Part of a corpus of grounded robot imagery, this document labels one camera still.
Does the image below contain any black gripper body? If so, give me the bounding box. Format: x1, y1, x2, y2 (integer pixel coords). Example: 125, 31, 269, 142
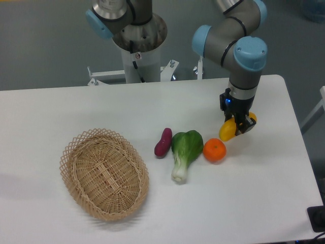
219, 88, 254, 117

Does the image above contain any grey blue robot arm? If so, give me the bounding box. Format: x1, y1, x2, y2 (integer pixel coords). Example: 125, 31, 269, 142
85, 1, 268, 137

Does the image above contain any orange tangerine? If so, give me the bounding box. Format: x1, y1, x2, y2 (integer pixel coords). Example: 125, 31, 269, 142
203, 138, 227, 163

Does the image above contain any green bok choy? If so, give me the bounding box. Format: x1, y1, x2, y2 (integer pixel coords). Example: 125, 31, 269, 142
171, 130, 204, 183

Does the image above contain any purple sweet potato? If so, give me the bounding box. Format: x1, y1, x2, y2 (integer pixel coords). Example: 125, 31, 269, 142
154, 128, 173, 158

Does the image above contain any white furniture leg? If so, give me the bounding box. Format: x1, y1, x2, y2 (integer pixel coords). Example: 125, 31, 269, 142
300, 86, 324, 135

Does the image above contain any black device at edge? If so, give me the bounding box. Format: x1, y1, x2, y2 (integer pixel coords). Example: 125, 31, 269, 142
307, 205, 324, 232

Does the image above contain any woven wicker basket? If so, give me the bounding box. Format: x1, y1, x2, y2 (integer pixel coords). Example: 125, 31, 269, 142
59, 129, 149, 221

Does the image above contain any white metal base frame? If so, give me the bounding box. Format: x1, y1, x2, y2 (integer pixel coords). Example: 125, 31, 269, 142
87, 56, 205, 86

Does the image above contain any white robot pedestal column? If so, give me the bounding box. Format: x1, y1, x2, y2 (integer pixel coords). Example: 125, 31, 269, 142
111, 13, 168, 84

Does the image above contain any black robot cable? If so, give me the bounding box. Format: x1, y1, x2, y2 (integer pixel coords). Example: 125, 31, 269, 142
129, 40, 146, 83

